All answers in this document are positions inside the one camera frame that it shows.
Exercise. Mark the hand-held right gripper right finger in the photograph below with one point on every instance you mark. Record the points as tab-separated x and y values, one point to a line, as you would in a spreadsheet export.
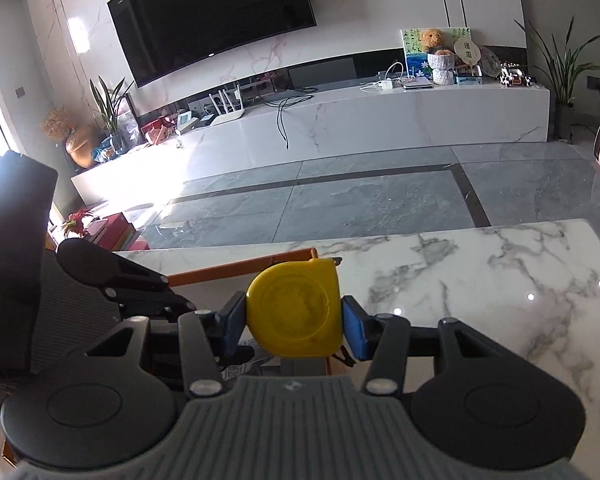
355	327

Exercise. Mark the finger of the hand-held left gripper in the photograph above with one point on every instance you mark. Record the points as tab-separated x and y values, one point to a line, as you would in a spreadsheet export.
130	280

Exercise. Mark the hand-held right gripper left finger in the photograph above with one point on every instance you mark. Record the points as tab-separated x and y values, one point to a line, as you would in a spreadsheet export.
230	325

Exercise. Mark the orange cardboard box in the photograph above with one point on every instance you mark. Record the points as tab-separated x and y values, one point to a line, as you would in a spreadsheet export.
230	267

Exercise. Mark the yellow tape measure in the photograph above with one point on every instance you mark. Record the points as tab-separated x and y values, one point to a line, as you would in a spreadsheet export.
292	310

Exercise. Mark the red box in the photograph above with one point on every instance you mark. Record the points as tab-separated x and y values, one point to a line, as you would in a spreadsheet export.
112	230

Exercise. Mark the small red plant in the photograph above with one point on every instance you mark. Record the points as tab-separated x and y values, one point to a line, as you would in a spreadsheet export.
77	224

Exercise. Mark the copper vase dried flowers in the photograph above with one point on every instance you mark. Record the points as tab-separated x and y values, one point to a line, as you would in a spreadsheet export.
82	147

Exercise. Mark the red gift boxes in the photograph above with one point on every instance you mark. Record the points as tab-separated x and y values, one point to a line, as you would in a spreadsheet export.
157	131

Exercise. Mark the green plant glass vase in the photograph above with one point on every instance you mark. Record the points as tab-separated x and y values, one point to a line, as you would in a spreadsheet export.
112	120

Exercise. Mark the small white display device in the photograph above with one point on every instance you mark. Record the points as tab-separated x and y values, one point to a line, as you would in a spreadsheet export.
186	121

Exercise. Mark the white router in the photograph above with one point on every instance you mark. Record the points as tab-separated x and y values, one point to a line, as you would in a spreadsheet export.
227	115

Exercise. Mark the white marble tv console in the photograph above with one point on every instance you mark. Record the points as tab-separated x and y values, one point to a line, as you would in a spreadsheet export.
380	120

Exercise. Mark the silver laptop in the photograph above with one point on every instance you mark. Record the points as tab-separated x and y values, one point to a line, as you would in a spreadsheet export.
417	84

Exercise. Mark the teddy bear in basket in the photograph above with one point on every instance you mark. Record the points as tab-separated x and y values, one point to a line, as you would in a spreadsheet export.
442	71

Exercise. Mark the blue tin box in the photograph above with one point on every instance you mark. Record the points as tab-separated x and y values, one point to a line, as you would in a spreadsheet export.
468	79

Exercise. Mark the green blue painting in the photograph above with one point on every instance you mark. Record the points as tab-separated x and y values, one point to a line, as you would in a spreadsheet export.
412	57

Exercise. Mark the black television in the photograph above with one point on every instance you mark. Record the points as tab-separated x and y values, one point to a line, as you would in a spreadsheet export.
210	15

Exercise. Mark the tall potted plant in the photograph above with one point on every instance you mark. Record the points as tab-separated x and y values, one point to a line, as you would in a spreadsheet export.
562	115

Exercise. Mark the brown teddy bear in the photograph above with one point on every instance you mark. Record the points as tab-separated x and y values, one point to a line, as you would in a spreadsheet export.
432	39

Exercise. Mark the round paper fan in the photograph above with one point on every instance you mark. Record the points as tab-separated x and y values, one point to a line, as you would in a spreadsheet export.
467	50

